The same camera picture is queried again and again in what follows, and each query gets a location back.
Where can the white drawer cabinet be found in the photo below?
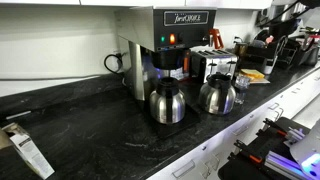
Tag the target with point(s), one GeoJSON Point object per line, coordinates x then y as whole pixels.
{"type": "Point", "coordinates": [226, 140]}

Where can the open cardboard box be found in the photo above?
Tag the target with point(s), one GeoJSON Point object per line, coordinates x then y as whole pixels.
{"type": "Point", "coordinates": [30, 155]}

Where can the white wall cabinet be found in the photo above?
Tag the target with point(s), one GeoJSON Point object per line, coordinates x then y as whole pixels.
{"type": "Point", "coordinates": [133, 2]}

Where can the black countertop organizer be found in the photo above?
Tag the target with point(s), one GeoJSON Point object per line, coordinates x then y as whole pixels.
{"type": "Point", "coordinates": [310, 55]}

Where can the black cart top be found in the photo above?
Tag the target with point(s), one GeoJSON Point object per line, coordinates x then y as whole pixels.
{"type": "Point", "coordinates": [243, 170]}

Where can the chrome four-slot toaster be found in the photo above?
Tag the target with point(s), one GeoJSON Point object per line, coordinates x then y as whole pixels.
{"type": "Point", "coordinates": [213, 62]}

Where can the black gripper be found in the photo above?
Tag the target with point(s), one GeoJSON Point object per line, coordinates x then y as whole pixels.
{"type": "Point", "coordinates": [282, 29]}

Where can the clear square plastic container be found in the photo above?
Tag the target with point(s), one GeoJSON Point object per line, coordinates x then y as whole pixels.
{"type": "Point", "coordinates": [242, 89]}

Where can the aluminium profile bars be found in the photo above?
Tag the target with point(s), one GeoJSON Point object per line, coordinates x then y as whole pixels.
{"type": "Point", "coordinates": [283, 165]}

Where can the black clamp with orange grip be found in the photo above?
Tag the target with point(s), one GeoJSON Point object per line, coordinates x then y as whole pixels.
{"type": "Point", "coordinates": [275, 127]}
{"type": "Point", "coordinates": [248, 154]}

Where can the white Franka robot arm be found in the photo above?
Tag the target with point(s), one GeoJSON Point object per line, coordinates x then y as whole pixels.
{"type": "Point", "coordinates": [310, 13]}

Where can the steel commercial coffee machine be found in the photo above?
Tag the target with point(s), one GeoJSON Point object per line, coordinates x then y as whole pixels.
{"type": "Point", "coordinates": [146, 30]}

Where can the steel carafe with black lid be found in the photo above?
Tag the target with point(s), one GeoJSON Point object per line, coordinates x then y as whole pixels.
{"type": "Point", "coordinates": [166, 106]}
{"type": "Point", "coordinates": [216, 98]}

